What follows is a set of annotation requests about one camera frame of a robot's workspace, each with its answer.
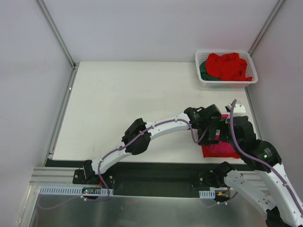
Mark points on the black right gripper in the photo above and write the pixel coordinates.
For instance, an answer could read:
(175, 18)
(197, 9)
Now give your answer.
(227, 133)

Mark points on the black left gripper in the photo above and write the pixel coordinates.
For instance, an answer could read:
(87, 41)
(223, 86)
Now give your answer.
(213, 129)

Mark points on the pink t shirt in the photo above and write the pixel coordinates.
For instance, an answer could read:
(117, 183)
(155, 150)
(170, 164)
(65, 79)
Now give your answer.
(221, 146)

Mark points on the red t shirt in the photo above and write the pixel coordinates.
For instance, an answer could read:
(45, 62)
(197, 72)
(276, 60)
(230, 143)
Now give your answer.
(219, 153)
(227, 67)

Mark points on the white plastic laundry basket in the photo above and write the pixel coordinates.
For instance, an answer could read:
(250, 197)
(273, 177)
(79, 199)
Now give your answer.
(202, 55)

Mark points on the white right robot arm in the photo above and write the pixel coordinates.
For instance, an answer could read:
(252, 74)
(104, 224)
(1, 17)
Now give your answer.
(283, 207)

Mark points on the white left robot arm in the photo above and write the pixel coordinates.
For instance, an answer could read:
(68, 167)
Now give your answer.
(134, 142)

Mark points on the green t shirt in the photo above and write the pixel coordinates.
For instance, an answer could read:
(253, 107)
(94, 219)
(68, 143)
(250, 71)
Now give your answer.
(204, 75)

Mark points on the red crumpled t shirt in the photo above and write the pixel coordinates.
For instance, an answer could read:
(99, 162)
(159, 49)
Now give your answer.
(227, 67)

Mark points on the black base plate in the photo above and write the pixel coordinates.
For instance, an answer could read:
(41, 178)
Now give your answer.
(171, 180)

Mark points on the aluminium frame rail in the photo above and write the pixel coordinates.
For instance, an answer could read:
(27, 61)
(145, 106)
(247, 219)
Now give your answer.
(64, 176)

